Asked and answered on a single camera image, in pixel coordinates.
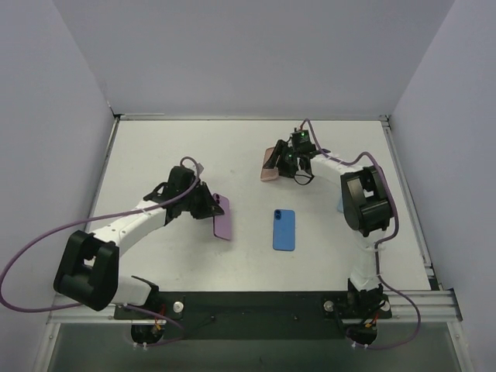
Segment pink phone case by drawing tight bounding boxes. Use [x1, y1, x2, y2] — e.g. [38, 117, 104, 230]
[260, 147, 279, 182]

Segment aluminium back frame rail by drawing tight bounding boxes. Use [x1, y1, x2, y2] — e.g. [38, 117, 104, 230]
[117, 113, 391, 122]

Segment aluminium right frame rail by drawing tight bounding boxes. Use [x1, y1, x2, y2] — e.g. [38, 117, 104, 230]
[381, 119, 453, 291]

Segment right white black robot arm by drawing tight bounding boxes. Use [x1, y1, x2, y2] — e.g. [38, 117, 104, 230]
[263, 129, 398, 293]

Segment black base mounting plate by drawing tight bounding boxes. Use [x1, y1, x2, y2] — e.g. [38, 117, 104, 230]
[114, 291, 392, 343]

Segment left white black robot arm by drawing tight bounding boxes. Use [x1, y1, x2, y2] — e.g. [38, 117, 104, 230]
[53, 166, 232, 319]

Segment aluminium frame rail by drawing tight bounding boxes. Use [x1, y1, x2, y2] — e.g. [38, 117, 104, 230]
[83, 115, 120, 226]
[117, 113, 391, 122]
[381, 119, 453, 291]
[46, 290, 462, 325]

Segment aluminium left frame rail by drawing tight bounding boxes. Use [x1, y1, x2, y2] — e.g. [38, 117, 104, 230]
[83, 115, 120, 226]

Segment aluminium front frame rail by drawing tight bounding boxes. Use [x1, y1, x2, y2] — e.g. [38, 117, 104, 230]
[46, 290, 462, 325]

